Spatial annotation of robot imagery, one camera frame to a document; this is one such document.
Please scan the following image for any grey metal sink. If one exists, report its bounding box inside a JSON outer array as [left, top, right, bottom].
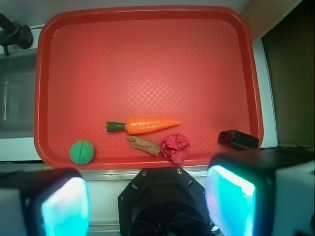
[[0, 49, 37, 139]]

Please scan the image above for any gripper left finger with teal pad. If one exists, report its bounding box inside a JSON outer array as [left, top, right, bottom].
[[0, 168, 91, 236]]

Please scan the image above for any orange toy carrot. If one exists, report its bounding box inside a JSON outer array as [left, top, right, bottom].
[[106, 117, 181, 134]]

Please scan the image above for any red plastic tray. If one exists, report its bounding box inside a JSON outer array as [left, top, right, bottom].
[[34, 6, 263, 170]]

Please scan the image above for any dark olive panel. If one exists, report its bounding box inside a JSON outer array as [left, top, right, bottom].
[[262, 4, 315, 147]]

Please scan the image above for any crumpled red paper ball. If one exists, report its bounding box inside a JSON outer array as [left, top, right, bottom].
[[160, 133, 191, 164]]

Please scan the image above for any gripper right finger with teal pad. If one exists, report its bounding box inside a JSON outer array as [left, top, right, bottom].
[[206, 148, 315, 236]]

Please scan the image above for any black octagonal mount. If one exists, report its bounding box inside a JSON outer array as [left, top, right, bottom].
[[118, 167, 214, 236]]

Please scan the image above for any black box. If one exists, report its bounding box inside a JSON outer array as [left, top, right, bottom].
[[218, 130, 259, 150]]

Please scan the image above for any brown wood piece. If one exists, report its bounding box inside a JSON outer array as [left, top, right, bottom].
[[127, 136, 161, 157]]

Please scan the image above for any green toy ball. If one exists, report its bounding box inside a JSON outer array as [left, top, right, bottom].
[[69, 140, 95, 165]]

